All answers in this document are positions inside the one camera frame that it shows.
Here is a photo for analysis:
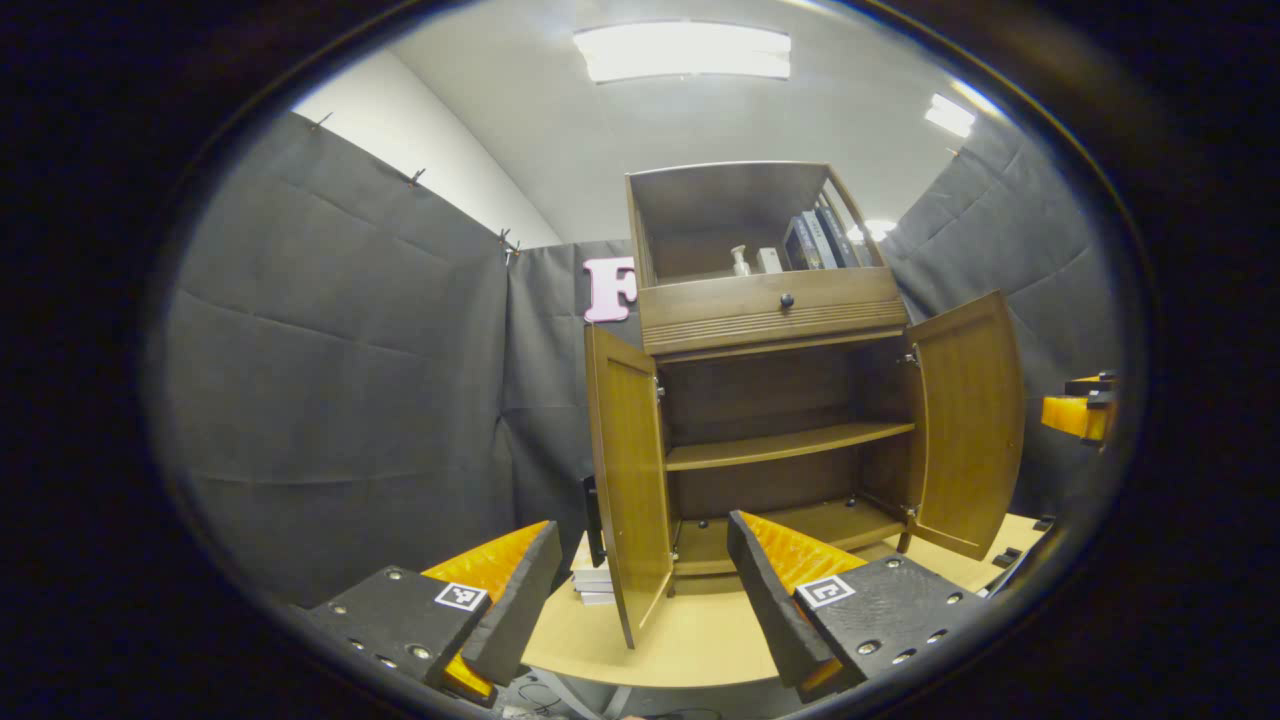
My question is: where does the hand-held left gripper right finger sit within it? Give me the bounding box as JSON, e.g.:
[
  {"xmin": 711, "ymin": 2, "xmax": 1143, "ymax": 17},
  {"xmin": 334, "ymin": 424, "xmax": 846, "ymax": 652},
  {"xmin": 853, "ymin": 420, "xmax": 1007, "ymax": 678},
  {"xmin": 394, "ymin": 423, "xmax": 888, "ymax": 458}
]
[{"xmin": 727, "ymin": 510, "xmax": 991, "ymax": 703}]

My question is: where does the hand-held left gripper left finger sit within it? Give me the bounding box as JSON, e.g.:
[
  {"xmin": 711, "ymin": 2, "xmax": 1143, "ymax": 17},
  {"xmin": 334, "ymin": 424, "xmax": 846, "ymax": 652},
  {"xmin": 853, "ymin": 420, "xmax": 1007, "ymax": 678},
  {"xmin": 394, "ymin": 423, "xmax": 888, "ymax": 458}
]
[{"xmin": 290, "ymin": 520, "xmax": 564, "ymax": 709}]

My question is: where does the wooden cabinet door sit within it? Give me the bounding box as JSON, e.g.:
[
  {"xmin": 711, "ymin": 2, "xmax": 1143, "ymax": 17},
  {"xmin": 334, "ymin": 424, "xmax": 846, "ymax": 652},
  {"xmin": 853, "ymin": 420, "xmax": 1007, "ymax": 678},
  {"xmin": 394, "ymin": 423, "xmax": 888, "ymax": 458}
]
[
  {"xmin": 905, "ymin": 290, "xmax": 1027, "ymax": 561},
  {"xmin": 583, "ymin": 323, "xmax": 676, "ymax": 651}
]

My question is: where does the brown wooden shoe cabinet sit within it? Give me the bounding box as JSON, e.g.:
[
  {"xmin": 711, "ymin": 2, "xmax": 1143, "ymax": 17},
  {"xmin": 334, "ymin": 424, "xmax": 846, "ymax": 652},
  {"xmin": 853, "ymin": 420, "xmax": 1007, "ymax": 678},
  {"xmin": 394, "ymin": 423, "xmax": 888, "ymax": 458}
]
[{"xmin": 627, "ymin": 160, "xmax": 916, "ymax": 598}]

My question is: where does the wooden inner cabinet shelf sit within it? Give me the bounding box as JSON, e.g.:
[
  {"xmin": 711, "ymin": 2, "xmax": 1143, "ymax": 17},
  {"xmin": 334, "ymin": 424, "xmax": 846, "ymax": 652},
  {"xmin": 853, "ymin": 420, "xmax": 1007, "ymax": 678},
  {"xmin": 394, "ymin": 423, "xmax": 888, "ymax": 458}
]
[{"xmin": 665, "ymin": 420, "xmax": 916, "ymax": 473}]

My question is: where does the wooden cabinet drawer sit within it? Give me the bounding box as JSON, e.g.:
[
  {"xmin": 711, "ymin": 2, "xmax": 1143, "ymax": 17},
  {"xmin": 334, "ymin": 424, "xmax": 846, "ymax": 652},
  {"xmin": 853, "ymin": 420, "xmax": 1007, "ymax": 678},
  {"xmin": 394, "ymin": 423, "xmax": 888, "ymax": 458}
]
[{"xmin": 638, "ymin": 266, "xmax": 909, "ymax": 356}]

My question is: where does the black backdrop cloth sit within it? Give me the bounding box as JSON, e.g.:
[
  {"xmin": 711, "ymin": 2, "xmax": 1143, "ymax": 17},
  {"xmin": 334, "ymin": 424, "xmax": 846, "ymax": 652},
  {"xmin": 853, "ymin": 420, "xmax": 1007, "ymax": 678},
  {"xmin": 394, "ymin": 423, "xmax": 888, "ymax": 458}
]
[{"xmin": 160, "ymin": 110, "xmax": 1121, "ymax": 611}]

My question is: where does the grey upright book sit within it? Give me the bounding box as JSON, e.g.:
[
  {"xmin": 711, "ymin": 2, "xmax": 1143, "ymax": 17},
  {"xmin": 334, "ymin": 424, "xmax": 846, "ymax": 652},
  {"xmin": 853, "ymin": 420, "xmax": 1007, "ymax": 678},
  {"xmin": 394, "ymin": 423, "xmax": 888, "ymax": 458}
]
[{"xmin": 800, "ymin": 210, "xmax": 841, "ymax": 269}]

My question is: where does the dark blue upright book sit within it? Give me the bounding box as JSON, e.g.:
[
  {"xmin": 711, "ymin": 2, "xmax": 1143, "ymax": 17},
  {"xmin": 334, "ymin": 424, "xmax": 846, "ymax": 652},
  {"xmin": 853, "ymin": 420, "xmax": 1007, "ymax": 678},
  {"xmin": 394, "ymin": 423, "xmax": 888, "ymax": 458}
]
[{"xmin": 783, "ymin": 218, "xmax": 823, "ymax": 271}]

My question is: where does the small ceiling light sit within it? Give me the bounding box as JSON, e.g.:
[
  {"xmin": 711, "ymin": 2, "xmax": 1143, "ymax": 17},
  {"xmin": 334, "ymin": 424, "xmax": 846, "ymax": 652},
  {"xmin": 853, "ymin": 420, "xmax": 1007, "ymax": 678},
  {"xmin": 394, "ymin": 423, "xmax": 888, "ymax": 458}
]
[{"xmin": 924, "ymin": 93, "xmax": 977, "ymax": 139}]

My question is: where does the large rectangular ceiling light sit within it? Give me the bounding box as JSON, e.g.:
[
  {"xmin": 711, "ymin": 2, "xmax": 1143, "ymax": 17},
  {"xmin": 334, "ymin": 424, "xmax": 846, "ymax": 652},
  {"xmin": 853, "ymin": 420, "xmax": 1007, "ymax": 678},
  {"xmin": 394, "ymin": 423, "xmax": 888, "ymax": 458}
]
[{"xmin": 572, "ymin": 22, "xmax": 793, "ymax": 83}]

